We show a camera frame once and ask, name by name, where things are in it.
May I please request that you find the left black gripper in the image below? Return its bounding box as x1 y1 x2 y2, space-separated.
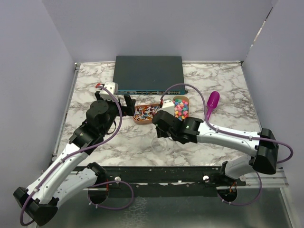
95 91 135 135

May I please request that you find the clear plastic jar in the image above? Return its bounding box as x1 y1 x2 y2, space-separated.
151 137 170 153

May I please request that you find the beige tray of star candies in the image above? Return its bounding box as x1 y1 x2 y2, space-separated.
172 95 190 121

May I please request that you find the purple plastic scoop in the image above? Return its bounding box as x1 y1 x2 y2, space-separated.
206 91 220 120

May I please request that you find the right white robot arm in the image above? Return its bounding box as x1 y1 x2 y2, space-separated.
152 110 279 186

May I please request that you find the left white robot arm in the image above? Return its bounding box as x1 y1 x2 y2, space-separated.
13 89 136 226

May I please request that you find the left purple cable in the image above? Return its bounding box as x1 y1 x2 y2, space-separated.
19 85 123 226

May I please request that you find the purple cable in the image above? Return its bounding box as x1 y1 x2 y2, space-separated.
19 85 123 226
161 83 294 164

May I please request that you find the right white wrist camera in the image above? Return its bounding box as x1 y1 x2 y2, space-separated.
160 99 175 116

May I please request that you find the blue network switch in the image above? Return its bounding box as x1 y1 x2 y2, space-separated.
113 56 186 95

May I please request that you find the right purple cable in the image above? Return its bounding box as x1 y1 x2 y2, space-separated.
161 83 294 164

